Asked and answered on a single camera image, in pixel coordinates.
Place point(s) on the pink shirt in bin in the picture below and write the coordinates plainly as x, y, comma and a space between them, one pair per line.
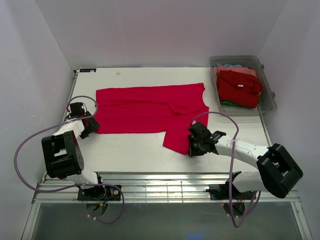
243, 70

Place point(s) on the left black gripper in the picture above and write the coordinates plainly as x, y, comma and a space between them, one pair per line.
93, 125

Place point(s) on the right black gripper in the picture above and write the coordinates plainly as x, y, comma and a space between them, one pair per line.
193, 152

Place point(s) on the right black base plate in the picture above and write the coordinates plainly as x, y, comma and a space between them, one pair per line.
221, 192

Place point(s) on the aluminium frame rails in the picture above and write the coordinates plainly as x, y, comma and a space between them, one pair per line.
141, 188

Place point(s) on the blue label sticker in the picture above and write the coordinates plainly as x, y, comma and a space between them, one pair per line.
87, 70

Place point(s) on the green shirt in bin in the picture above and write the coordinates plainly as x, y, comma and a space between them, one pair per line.
227, 103

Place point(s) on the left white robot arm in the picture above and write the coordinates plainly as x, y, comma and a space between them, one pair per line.
62, 155

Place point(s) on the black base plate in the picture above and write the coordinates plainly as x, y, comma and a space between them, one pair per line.
105, 192
221, 192

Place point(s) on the clear plastic bin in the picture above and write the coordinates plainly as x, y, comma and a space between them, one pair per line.
266, 99

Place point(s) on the light blue shirt in bin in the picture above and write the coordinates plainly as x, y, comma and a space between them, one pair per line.
227, 65

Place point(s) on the crimson red t shirt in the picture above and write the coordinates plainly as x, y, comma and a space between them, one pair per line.
152, 109

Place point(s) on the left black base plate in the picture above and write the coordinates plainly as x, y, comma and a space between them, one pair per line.
105, 192

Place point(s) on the folded red shirt in bin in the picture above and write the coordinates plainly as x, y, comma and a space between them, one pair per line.
238, 88

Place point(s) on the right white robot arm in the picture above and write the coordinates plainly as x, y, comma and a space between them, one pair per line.
276, 170

